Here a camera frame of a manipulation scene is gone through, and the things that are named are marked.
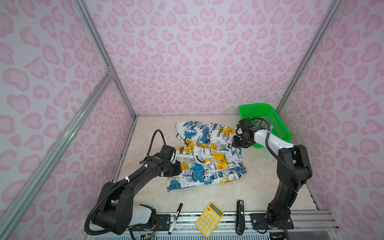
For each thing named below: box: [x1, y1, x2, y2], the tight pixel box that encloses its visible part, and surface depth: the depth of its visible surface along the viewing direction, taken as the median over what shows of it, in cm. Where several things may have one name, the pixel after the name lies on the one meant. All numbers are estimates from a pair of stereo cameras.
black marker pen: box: [167, 202, 183, 235], surface depth 75 cm
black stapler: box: [235, 199, 246, 236], surface depth 73 cm
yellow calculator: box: [195, 202, 225, 238], surface depth 75 cm
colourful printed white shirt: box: [167, 121, 247, 192], surface depth 97 cm
